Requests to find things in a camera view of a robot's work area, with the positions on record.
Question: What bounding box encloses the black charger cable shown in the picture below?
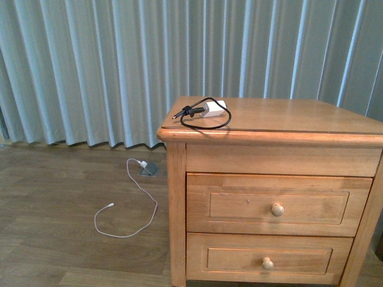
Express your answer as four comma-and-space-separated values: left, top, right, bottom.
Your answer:
172, 97, 233, 131

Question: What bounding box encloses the white charger adapter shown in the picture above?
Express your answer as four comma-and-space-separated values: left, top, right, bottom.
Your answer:
200, 100, 227, 118

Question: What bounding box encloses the wooden drawer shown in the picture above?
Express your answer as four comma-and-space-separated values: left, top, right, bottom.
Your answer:
186, 233, 352, 285
186, 173, 372, 237

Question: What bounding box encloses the open metal floor socket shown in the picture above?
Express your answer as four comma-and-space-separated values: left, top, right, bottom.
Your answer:
139, 161, 160, 176

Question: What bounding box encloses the wooden nightstand cabinet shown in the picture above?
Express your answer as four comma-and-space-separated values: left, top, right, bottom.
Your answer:
157, 97, 382, 286

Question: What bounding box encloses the light grey pleated curtain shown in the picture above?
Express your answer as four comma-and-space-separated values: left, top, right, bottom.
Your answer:
1, 1, 382, 146

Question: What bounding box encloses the white wall plug adapter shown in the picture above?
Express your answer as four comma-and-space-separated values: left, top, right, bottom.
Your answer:
138, 161, 148, 169

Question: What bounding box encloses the white floor charging cable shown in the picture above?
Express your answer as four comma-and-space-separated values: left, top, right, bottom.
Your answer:
94, 158, 159, 239

